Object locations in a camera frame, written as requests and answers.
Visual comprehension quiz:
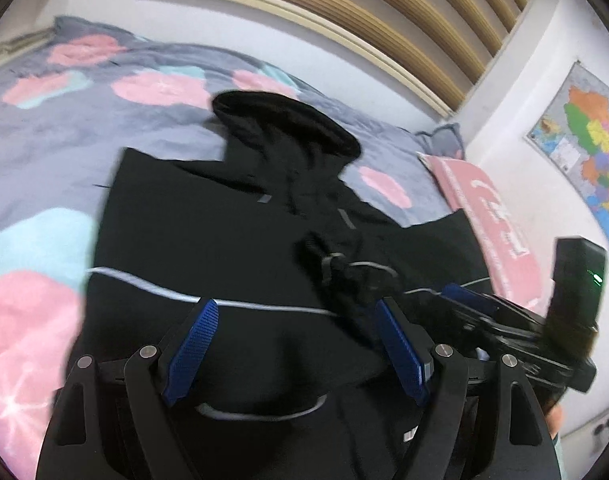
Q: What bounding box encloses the wooden slatted headboard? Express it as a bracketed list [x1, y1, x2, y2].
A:
[134, 0, 551, 117]

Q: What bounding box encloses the black hooded jacket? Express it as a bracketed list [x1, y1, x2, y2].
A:
[84, 91, 491, 480]

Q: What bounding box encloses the colourful wall map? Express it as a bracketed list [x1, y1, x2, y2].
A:
[524, 60, 609, 281]

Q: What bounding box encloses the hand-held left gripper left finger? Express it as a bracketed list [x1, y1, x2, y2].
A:
[35, 298, 220, 480]

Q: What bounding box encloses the person's right hand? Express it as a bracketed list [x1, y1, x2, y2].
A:
[546, 404, 566, 437]

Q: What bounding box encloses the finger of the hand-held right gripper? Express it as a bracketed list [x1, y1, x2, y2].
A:
[440, 282, 507, 322]

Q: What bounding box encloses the grey pink flowered blanket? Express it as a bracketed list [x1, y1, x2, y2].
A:
[0, 15, 467, 480]

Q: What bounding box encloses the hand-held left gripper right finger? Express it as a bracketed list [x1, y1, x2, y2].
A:
[374, 297, 561, 480]

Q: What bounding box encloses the pink pillow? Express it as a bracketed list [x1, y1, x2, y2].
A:
[417, 152, 555, 313]

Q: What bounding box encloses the grey pillow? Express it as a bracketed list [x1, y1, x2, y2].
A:
[413, 121, 466, 162]

